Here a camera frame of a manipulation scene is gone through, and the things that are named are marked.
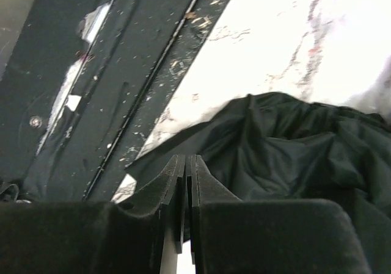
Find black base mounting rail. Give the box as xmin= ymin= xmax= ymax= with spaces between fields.
xmin=1 ymin=0 xmax=230 ymax=201

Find black folding umbrella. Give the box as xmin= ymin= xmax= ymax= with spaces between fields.
xmin=127 ymin=92 xmax=390 ymax=273

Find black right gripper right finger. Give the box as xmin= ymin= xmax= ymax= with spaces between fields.
xmin=186 ymin=155 xmax=371 ymax=273

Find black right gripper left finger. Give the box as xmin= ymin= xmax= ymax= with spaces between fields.
xmin=1 ymin=156 xmax=186 ymax=273

